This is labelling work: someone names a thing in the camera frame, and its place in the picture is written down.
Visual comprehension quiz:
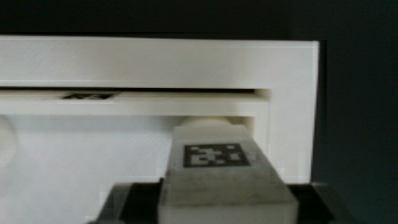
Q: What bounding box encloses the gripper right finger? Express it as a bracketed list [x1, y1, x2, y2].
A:
[286, 182, 357, 224]

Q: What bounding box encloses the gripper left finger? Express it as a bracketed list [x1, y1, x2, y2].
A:
[87, 180, 163, 224]

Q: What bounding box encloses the white square tabletop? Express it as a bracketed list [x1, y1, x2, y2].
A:
[0, 90, 268, 224]

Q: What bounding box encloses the white U-shaped fence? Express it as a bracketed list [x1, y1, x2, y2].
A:
[0, 36, 318, 183]

